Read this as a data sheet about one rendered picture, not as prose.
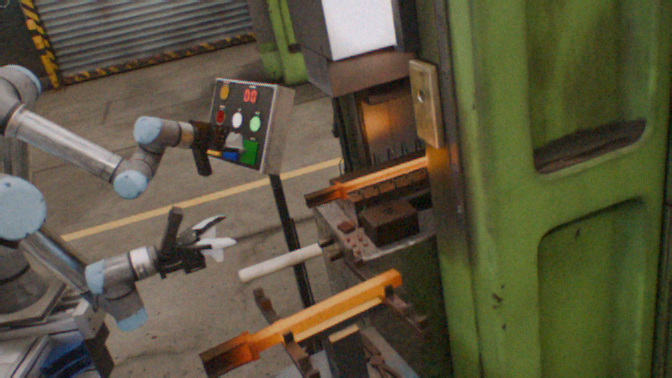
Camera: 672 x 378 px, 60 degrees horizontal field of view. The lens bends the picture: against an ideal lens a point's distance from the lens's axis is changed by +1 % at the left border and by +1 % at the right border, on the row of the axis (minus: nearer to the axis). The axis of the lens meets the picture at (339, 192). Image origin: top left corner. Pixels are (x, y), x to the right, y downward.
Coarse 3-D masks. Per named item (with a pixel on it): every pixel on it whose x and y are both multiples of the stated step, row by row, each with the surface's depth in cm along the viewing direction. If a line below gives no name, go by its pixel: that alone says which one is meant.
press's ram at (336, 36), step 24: (288, 0) 145; (312, 0) 126; (336, 0) 122; (360, 0) 123; (384, 0) 125; (312, 24) 132; (336, 24) 123; (360, 24) 125; (384, 24) 127; (312, 48) 138; (336, 48) 125; (360, 48) 127
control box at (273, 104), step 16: (224, 80) 200; (240, 96) 193; (256, 96) 187; (272, 96) 181; (288, 96) 185; (224, 112) 198; (240, 112) 192; (256, 112) 187; (272, 112) 182; (288, 112) 186; (240, 128) 192; (272, 128) 183; (272, 144) 184; (224, 160) 197; (272, 160) 185
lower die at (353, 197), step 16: (400, 160) 165; (336, 176) 165; (352, 176) 161; (400, 176) 155; (416, 176) 153; (352, 192) 151; (368, 192) 150; (384, 192) 149; (400, 192) 151; (352, 208) 150
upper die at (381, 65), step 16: (304, 48) 145; (384, 48) 135; (320, 64) 136; (336, 64) 132; (352, 64) 133; (368, 64) 135; (384, 64) 136; (400, 64) 137; (320, 80) 140; (336, 80) 133; (352, 80) 135; (368, 80) 136; (384, 80) 137; (336, 96) 135
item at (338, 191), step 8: (416, 160) 159; (424, 160) 158; (392, 168) 157; (400, 168) 156; (408, 168) 156; (368, 176) 155; (376, 176) 154; (384, 176) 154; (336, 184) 153; (344, 184) 153; (352, 184) 153; (360, 184) 153; (312, 192) 152; (320, 192) 151; (328, 192) 150; (336, 192) 152; (344, 192) 151; (312, 200) 151; (320, 200) 151; (328, 200) 151
